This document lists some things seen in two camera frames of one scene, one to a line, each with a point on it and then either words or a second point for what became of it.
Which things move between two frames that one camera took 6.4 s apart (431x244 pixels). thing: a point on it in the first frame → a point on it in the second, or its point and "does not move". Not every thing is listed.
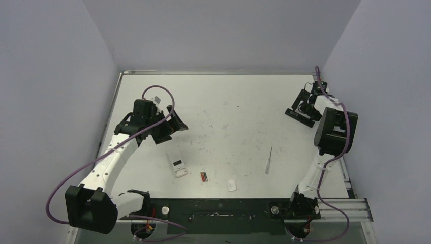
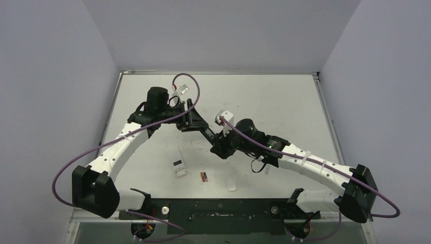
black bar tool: (300, 117) → (209, 134)
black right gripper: (299, 117) → (223, 143)
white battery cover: (232, 185) does not move
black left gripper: (165, 135) → (195, 122)
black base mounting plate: (218, 216) does not move
